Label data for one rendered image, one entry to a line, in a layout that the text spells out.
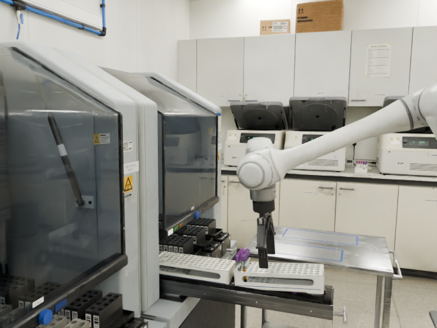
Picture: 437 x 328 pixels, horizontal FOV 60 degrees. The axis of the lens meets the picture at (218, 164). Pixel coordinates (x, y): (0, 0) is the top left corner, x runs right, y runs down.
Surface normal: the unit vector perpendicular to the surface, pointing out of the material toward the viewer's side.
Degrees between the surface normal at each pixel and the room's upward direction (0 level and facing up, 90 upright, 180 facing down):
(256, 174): 93
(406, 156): 90
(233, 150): 90
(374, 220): 90
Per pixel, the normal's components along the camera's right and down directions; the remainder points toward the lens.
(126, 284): 0.95, 0.05
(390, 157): -0.32, 0.11
